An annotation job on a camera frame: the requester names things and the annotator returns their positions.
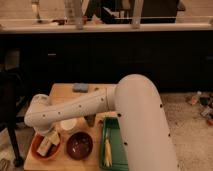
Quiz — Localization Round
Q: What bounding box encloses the white rectangular eraser block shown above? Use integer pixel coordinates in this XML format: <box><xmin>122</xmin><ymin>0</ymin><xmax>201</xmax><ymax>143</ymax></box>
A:
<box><xmin>37</xmin><ymin>131</ymin><xmax>60</xmax><ymax>157</ymax></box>

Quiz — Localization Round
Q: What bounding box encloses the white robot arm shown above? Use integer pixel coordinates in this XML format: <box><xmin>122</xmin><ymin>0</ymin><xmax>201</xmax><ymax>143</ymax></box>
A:
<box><xmin>24</xmin><ymin>74</ymin><xmax>180</xmax><ymax>171</ymax></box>

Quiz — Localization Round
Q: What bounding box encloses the blue sponge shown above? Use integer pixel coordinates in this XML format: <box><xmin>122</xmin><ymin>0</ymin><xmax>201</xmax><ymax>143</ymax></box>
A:
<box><xmin>73</xmin><ymin>83</ymin><xmax>89</xmax><ymax>93</ymax></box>

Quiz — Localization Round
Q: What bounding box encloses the small metal cup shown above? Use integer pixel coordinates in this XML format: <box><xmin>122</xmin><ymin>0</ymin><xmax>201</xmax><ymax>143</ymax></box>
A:
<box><xmin>84</xmin><ymin>115</ymin><xmax>96</xmax><ymax>127</ymax></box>

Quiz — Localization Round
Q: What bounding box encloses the green plastic tray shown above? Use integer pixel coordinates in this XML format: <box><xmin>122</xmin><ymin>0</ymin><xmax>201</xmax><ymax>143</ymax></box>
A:
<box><xmin>99</xmin><ymin>117</ymin><xmax>129</xmax><ymax>171</ymax></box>

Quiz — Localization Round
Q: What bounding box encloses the white round lid cup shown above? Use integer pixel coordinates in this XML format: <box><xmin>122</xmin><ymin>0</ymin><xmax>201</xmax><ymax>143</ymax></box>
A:
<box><xmin>60</xmin><ymin>119</ymin><xmax>77</xmax><ymax>132</ymax></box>

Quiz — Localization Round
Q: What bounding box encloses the dark red bowl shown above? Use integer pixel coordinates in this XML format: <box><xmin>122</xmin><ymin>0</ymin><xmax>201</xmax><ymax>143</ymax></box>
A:
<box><xmin>66</xmin><ymin>132</ymin><xmax>93</xmax><ymax>160</ymax></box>

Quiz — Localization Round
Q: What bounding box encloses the yellow corn cob toy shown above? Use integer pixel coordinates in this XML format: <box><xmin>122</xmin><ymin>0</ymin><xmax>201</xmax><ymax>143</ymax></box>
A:
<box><xmin>104</xmin><ymin>139</ymin><xmax>112</xmax><ymax>167</ymax></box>

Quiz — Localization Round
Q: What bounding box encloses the dark cabinet counter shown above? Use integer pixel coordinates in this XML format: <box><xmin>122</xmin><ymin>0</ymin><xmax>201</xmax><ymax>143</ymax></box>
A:
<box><xmin>0</xmin><ymin>28</ymin><xmax>213</xmax><ymax>93</ymax></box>

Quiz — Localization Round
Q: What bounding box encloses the orange bowl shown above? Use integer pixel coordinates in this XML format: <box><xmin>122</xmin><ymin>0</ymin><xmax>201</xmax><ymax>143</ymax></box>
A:
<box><xmin>30</xmin><ymin>134</ymin><xmax>62</xmax><ymax>161</ymax></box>

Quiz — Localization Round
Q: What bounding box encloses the black office chair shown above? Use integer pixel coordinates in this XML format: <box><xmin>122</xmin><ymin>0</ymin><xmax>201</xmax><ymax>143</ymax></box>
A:
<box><xmin>0</xmin><ymin>69</ymin><xmax>33</xmax><ymax>167</ymax></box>

